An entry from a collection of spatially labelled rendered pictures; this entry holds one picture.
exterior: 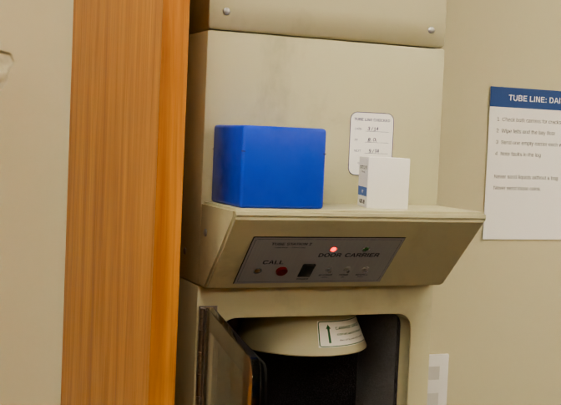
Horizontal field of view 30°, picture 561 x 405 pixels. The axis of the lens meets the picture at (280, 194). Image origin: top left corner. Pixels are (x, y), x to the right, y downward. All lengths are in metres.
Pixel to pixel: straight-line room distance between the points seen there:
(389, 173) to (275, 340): 0.27
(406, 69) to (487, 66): 0.59
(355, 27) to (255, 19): 0.13
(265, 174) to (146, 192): 0.13
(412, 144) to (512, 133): 0.62
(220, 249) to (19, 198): 0.52
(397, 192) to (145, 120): 0.31
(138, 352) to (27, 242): 0.48
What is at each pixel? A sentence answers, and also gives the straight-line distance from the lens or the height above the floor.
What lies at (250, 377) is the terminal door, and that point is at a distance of 0.95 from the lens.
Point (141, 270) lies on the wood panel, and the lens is 1.18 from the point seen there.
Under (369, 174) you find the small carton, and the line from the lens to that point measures 1.23.
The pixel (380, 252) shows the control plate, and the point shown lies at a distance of 1.25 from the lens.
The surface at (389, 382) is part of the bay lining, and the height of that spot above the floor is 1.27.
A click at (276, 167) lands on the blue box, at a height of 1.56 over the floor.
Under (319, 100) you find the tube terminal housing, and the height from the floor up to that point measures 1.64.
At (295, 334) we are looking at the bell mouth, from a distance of 1.33.
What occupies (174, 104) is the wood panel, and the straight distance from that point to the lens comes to 1.13.
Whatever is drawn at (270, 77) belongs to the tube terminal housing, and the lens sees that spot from 1.26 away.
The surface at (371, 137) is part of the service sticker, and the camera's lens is 1.31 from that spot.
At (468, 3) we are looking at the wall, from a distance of 1.91.
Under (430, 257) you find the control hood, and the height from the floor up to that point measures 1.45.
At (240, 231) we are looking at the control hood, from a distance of 1.15.
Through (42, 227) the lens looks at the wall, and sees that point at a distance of 1.63.
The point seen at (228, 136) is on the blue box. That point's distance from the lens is 1.18.
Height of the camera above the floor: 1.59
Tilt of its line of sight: 3 degrees down
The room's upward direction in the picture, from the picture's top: 2 degrees clockwise
